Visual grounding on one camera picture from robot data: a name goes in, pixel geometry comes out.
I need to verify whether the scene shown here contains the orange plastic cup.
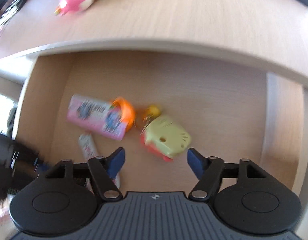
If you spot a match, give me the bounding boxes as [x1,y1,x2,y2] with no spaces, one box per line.
[112,97,136,131]

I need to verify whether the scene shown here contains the pink Volcano snack pack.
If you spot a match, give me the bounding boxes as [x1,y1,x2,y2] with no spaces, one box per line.
[67,94,126,141]

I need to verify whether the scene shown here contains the red round jelly stick pack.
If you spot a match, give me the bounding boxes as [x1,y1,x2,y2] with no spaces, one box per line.
[78,133,120,192]

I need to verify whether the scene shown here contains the yellow cat figure keychain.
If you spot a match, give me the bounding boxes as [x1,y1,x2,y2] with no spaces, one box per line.
[140,105,191,162]

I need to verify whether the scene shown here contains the white desk drawer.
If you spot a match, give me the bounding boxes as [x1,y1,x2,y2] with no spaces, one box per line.
[15,41,308,204]

